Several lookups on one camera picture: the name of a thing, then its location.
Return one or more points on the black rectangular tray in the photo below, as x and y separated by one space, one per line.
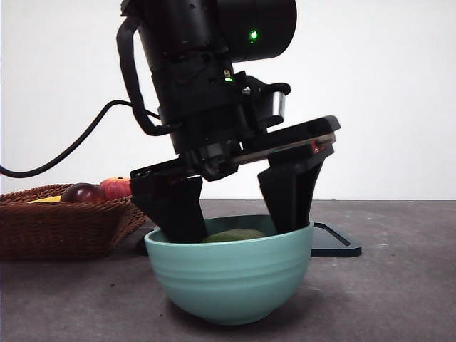
335 242

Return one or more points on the teal ceramic bowl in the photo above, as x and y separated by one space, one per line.
228 281

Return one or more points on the dark red plum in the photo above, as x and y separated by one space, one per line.
83 194

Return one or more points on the red orange peach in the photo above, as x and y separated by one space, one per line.
115 187

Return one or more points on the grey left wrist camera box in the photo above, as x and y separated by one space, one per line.
278 104

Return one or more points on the yellow fruit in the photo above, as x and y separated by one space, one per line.
46 200

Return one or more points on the green avocado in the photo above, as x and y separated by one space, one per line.
231 236

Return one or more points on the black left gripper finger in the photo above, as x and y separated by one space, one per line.
288 196
174 210

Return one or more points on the brown wicker basket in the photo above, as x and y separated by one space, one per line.
53 231

